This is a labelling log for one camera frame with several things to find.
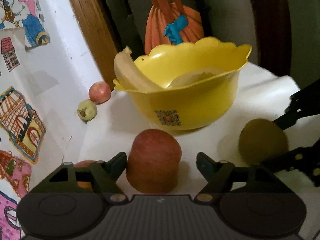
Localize yellow plastic bowl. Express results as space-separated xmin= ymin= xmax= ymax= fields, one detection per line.
xmin=113 ymin=37 xmax=252 ymax=130

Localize brown kiwi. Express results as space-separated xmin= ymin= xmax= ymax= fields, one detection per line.
xmin=238 ymin=119 xmax=289 ymax=165

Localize houses drawing paper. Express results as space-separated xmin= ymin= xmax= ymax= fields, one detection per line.
xmin=1 ymin=27 xmax=62 ymax=239

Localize pink anime girl drawing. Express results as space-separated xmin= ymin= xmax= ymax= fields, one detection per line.
xmin=1 ymin=0 xmax=50 ymax=48

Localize brown wooden door frame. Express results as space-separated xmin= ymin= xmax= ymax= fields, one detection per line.
xmin=69 ymin=0 xmax=117 ymax=89

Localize girl in orange dress poster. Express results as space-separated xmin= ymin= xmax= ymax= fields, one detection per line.
xmin=144 ymin=0 xmax=204 ymax=55

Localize small red apple back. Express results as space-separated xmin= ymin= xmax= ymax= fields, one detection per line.
xmin=88 ymin=81 xmax=111 ymax=104

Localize yellow banana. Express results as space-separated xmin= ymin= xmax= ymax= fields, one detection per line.
xmin=114 ymin=46 xmax=163 ymax=92
xmin=167 ymin=67 xmax=224 ymax=89

